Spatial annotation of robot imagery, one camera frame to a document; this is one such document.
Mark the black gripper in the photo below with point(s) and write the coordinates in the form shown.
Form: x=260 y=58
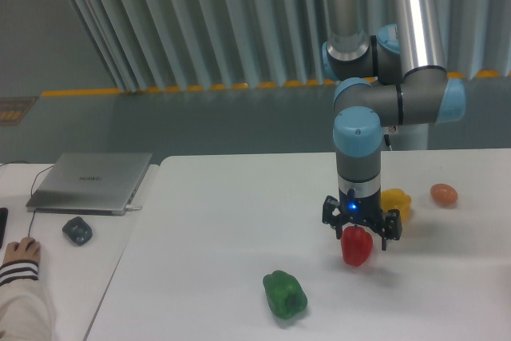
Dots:
x=365 y=211

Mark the red bell pepper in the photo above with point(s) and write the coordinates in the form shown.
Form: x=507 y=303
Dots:
x=356 y=244

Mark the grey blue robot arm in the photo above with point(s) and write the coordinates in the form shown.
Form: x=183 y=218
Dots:
x=395 y=77

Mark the striped cream sleeve forearm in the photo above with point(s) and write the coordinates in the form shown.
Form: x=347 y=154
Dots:
x=26 y=312

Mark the person's hand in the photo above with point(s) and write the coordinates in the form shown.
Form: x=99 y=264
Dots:
x=26 y=250

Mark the yellow bell pepper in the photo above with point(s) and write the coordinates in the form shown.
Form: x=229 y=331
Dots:
x=395 y=198

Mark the brown egg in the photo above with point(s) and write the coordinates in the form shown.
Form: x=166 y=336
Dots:
x=444 y=195

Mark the green bell pepper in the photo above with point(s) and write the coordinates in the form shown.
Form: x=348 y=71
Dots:
x=284 y=294

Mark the white laptop plug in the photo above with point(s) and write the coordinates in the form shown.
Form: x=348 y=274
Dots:
x=131 y=208

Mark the grey pleated curtain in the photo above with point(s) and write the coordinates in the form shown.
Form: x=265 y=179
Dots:
x=239 y=44

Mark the dark grey small tray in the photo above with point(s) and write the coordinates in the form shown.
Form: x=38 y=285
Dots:
x=78 y=231

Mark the silver closed laptop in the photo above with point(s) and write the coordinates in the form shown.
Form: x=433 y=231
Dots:
x=91 y=183

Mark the black phone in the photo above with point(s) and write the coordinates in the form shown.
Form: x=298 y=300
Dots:
x=4 y=212

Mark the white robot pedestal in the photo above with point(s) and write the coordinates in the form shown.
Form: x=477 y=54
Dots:
x=406 y=137

